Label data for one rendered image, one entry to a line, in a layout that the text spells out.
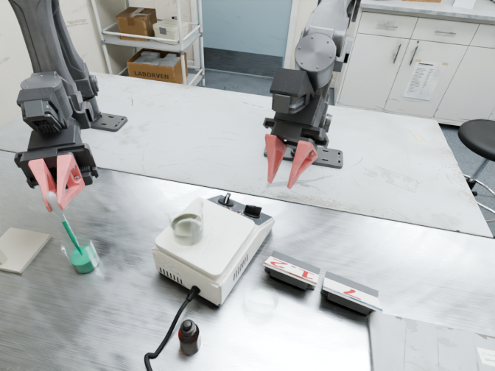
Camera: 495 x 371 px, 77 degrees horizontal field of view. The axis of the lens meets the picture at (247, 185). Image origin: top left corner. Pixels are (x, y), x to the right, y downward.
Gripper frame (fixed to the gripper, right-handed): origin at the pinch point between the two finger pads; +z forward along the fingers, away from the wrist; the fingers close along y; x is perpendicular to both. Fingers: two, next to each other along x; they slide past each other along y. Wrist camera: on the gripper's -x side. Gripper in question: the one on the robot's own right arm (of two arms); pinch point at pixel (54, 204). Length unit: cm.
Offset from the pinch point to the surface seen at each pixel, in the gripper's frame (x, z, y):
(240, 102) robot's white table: 17, -49, 45
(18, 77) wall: 52, -163, -47
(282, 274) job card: 12.4, 13.9, 30.8
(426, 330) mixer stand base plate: 13, 29, 48
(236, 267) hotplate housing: 8.5, 12.5, 23.1
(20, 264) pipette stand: 14.0, -2.0, -10.1
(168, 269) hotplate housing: 10.6, 8.5, 13.2
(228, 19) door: 61, -277, 111
